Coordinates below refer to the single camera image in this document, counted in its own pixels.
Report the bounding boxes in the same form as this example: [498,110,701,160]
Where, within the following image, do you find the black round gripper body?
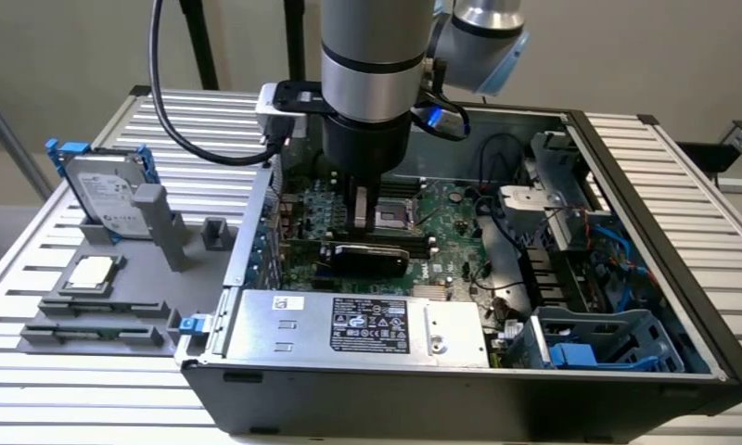
[319,113,414,181]

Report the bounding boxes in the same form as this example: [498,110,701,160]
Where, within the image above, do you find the black graphics card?
[281,236,411,280]

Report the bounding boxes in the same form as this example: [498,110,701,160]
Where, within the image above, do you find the CPU socket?
[373,196,420,234]

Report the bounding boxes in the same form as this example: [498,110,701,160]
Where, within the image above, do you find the green motherboard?
[276,172,515,324]

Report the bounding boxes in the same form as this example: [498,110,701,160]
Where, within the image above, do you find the silver chipset heatsink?
[407,284,454,303]

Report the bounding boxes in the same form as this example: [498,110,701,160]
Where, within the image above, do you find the black stand pole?
[180,0,221,92]
[281,0,312,83]

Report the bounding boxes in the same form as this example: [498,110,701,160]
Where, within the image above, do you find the silver power supply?
[220,288,494,370]

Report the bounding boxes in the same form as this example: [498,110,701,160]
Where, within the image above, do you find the metal drive cage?
[496,131,621,243]

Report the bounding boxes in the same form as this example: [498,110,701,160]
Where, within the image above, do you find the black plastic air shroud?
[516,240,605,312]

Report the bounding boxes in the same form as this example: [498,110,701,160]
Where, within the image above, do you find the blue case latch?
[177,313,212,336]

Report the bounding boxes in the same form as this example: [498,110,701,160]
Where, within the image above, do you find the grey parts rack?
[20,184,244,359]

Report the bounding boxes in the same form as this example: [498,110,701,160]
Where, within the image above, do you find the black open PC case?
[177,99,742,436]

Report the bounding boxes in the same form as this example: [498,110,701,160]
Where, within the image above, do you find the silver CPU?
[62,256,117,292]

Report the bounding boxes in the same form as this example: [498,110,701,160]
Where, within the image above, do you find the blue plastic disk bay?
[507,307,689,373]

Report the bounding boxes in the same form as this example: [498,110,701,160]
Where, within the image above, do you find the black block beside side table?
[675,141,738,176]

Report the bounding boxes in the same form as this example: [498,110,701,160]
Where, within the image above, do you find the grey metal pole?
[0,75,52,201]

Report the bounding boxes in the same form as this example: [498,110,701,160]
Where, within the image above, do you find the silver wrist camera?
[255,80,336,138]

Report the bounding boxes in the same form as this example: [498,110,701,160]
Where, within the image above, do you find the thin black wire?
[476,133,528,222]

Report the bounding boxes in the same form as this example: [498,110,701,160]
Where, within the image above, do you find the thick black camera cable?
[146,0,299,169]

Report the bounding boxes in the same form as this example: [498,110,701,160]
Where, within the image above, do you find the red and black wires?
[575,207,598,254]

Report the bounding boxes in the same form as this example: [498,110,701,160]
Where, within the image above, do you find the hard disk with blue bracket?
[44,137,162,244]

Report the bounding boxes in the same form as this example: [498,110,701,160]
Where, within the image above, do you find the blue data wire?
[584,221,661,291]

